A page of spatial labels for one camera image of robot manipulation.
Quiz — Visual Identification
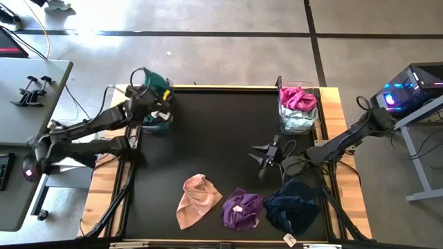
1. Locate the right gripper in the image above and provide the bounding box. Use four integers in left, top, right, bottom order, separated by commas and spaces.
248, 134, 285, 181

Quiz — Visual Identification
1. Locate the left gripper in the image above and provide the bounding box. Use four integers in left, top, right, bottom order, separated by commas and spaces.
125, 84, 174, 117

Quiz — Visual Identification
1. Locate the dark green towel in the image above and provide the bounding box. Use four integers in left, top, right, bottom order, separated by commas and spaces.
143, 67, 171, 101

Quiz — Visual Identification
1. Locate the black towel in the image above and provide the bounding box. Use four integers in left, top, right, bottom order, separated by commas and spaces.
148, 109, 173, 128

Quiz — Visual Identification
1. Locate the light blue towel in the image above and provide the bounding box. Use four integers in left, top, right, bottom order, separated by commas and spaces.
279, 104, 318, 134

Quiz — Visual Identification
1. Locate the purple towel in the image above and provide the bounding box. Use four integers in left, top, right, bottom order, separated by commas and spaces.
220, 187, 266, 232

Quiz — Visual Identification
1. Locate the navy blue towel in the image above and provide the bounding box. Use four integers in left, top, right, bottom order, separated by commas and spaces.
262, 178, 321, 248

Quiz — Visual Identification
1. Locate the magenta towel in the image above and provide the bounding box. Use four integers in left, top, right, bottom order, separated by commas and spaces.
279, 86, 318, 113

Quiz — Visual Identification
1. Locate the pale pink towel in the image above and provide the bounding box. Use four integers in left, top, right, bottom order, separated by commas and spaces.
175, 173, 224, 231

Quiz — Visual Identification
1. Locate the clear plastic basket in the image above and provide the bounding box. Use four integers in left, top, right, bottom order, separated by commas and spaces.
275, 80, 319, 136
137, 78, 177, 134

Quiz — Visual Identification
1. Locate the white paper sheet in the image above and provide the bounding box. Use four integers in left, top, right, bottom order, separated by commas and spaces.
46, 131, 107, 169

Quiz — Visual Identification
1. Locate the black screw clamp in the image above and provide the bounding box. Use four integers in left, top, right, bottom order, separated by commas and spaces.
26, 75, 53, 107
10, 75, 39, 107

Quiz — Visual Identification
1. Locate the light grey desk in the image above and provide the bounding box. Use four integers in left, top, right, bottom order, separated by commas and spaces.
0, 57, 74, 148

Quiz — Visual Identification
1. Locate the black computer mouse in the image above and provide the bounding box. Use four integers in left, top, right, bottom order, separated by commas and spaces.
21, 151, 43, 183

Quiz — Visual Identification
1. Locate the black monitor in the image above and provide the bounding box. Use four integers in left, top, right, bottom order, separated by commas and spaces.
0, 26, 30, 59

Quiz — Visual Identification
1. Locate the black keyboard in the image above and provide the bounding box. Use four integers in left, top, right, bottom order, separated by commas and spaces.
0, 151, 15, 192

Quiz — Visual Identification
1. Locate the black computer tower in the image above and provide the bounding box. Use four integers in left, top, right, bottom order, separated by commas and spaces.
370, 62, 443, 121

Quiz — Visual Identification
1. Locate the dark grey desk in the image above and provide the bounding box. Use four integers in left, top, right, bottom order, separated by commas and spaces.
0, 145, 53, 232

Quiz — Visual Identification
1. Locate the black aluminium table frame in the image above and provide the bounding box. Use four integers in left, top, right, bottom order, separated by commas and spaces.
117, 84, 335, 243

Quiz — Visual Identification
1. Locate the silver aluminium bracket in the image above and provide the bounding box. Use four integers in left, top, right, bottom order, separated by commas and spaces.
303, 243, 343, 249
109, 241, 150, 249

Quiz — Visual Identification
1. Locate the yellow hanging cable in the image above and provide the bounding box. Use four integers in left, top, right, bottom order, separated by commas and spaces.
23, 0, 51, 60

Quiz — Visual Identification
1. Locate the grey metal frame desk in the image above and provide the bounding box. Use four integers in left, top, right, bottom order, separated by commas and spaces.
382, 95, 443, 204

